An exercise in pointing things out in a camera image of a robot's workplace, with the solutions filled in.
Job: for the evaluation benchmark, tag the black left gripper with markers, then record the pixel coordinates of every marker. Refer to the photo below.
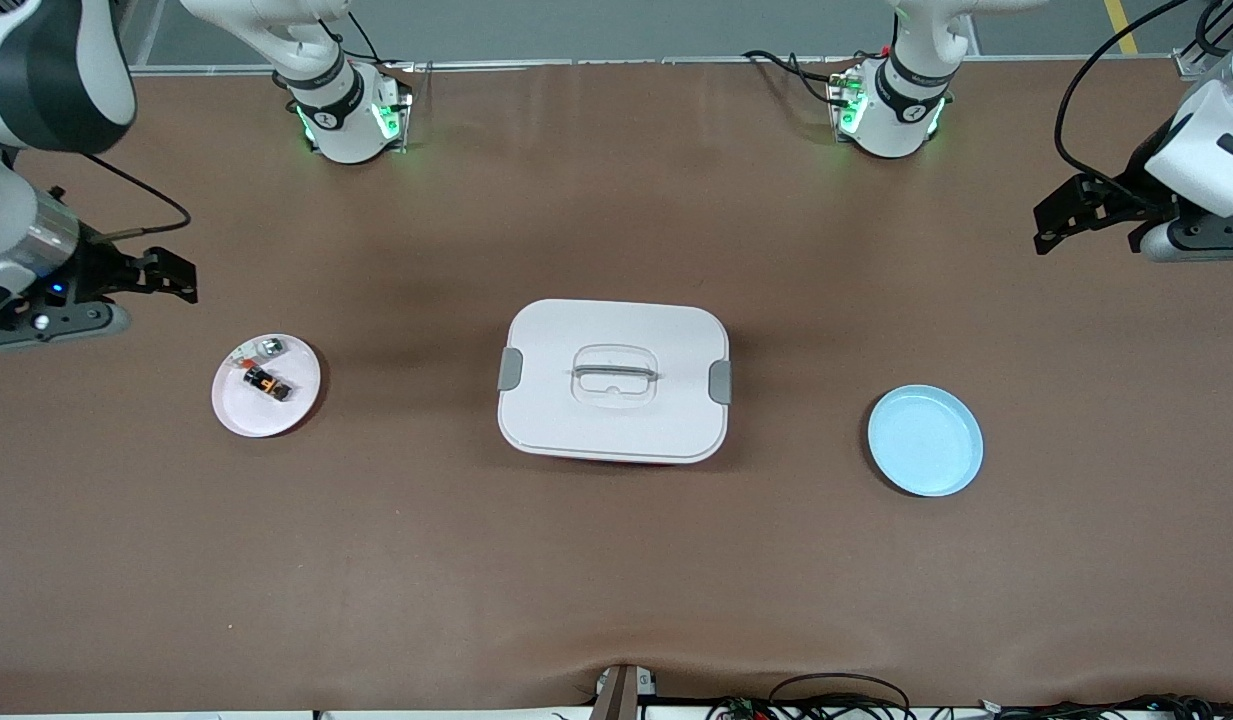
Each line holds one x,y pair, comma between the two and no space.
1124,197

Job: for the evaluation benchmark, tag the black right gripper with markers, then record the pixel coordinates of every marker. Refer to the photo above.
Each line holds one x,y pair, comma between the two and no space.
94,270

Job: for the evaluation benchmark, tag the black and orange switch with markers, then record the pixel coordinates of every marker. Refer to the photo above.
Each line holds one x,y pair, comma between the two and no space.
268,384

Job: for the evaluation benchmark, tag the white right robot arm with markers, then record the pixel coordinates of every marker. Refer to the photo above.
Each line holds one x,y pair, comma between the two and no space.
56,70

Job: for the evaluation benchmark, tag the pink round plate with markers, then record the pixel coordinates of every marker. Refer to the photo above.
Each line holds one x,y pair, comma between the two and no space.
266,420

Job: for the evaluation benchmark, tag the blue round plate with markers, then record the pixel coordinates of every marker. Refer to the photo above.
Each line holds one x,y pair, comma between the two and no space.
926,445

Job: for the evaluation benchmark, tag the grey box latch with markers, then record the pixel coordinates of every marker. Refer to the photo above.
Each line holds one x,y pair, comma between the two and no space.
509,370
720,382

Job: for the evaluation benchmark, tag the white lidded storage box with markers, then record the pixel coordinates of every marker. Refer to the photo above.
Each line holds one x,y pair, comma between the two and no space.
616,430

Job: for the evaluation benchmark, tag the aluminium frame profile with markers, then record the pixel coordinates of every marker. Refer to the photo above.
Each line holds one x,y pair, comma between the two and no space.
1186,65

